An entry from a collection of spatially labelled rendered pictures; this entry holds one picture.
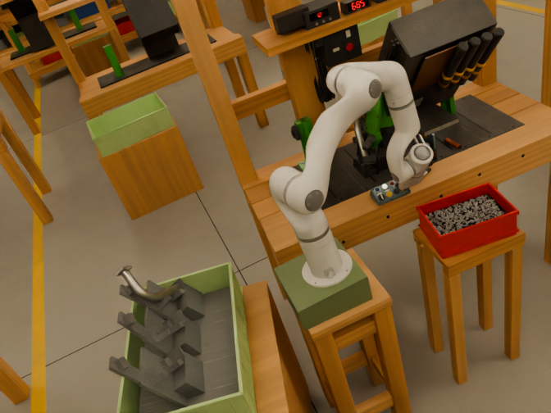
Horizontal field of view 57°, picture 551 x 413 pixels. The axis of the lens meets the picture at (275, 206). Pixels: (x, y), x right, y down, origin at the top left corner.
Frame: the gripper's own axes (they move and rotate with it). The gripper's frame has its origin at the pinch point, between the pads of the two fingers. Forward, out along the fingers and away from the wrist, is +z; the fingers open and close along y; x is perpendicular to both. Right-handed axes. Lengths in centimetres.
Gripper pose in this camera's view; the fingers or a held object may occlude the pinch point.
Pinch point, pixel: (405, 185)
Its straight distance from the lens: 221.7
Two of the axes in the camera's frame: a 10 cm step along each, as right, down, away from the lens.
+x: -3.9, -8.6, 3.3
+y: 9.2, -3.8, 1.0
